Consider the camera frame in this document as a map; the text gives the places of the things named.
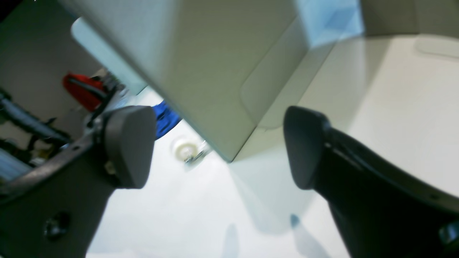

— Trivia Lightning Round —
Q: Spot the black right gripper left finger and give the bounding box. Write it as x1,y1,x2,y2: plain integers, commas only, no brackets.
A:
0,106,156,258

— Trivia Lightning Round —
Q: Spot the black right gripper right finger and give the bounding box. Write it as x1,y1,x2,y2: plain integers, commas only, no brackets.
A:
283,106,459,258

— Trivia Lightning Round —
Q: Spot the red object in background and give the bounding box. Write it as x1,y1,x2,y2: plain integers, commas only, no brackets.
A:
62,73,108,112

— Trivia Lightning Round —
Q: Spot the blue object behind panel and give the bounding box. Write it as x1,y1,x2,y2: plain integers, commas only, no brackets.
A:
152,101,182,139

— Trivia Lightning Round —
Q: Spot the white tape dispenser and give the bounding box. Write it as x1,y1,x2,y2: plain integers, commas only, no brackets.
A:
171,138,212,165

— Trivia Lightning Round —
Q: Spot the beige cardboard front panel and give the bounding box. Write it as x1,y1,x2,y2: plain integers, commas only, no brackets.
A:
360,0,459,59

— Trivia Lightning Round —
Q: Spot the beige cardboard side panel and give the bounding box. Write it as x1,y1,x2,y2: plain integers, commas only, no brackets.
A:
62,0,361,163

